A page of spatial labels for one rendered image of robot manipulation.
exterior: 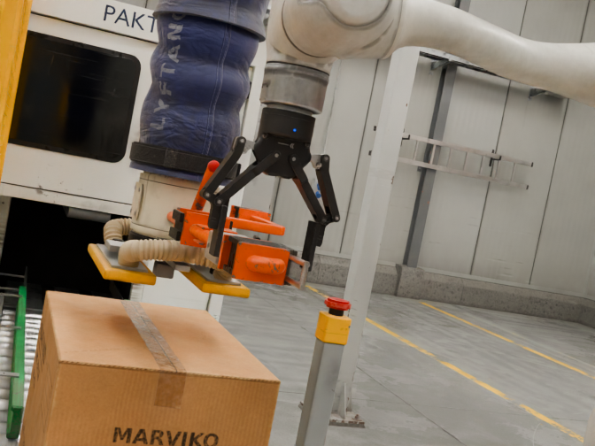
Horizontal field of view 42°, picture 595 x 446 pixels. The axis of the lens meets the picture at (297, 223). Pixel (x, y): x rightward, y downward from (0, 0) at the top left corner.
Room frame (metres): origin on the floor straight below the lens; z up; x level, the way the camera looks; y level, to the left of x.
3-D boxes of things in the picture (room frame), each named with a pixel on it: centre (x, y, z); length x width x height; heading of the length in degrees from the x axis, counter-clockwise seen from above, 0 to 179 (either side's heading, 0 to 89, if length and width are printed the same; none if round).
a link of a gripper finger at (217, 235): (1.05, 0.10, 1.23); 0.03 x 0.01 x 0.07; 20
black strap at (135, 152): (1.63, 0.26, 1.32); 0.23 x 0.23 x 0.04
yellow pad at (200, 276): (1.66, 0.17, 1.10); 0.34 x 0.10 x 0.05; 21
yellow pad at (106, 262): (1.59, 0.35, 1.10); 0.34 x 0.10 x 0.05; 21
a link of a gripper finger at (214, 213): (1.04, 0.12, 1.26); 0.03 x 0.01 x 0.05; 110
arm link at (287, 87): (1.07, 0.04, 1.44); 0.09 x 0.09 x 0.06
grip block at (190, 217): (1.39, 0.17, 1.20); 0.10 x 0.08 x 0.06; 111
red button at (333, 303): (1.98, -0.14, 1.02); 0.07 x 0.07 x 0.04
